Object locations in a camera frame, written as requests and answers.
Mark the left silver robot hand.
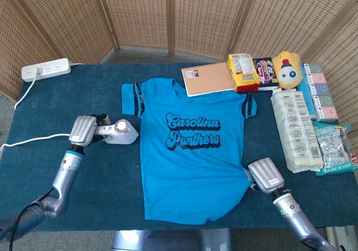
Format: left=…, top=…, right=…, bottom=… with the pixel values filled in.
left=68, top=113, right=111, bottom=148

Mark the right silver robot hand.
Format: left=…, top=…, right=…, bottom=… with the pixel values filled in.
left=247, top=157, right=285, bottom=195

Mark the white handheld steam iron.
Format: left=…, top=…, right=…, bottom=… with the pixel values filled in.
left=94, top=119, right=139, bottom=145

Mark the blue Carolina Panthers t-shirt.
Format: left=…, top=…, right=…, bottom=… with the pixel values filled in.
left=121, top=77, right=258, bottom=225

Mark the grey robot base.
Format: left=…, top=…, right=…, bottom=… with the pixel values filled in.
left=111, top=228, right=233, bottom=251

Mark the long white cotton pad pack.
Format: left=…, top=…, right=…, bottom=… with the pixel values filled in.
left=270, top=91, right=324, bottom=174

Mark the dark teal table carpet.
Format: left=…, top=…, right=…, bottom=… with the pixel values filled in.
left=0, top=63, right=358, bottom=233

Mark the white power strip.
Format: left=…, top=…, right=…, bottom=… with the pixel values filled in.
left=21, top=58, right=72, bottom=83

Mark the silver teal snack bag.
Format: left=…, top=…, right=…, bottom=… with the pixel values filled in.
left=312, top=121, right=358, bottom=176

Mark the light blue tissue pack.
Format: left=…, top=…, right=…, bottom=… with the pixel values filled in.
left=296, top=63, right=318, bottom=120

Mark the pink green pastel tissue pack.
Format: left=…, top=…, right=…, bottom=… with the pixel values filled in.
left=303, top=63, right=339, bottom=122

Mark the yellow Lipo snack bag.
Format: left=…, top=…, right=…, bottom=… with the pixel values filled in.
left=226, top=53, right=260, bottom=93

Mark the black snack packet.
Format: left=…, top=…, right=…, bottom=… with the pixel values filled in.
left=253, top=56, right=279, bottom=90

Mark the yellow plush toy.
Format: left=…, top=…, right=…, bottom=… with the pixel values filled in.
left=272, top=50, right=304, bottom=91

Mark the kraft spiral notebook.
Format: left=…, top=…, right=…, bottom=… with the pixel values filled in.
left=181, top=61, right=235, bottom=98

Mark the wicker folding screen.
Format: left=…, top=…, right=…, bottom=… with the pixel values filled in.
left=0, top=0, right=358, bottom=129

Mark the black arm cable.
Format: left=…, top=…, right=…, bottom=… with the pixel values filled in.
left=9, top=188, right=55, bottom=251

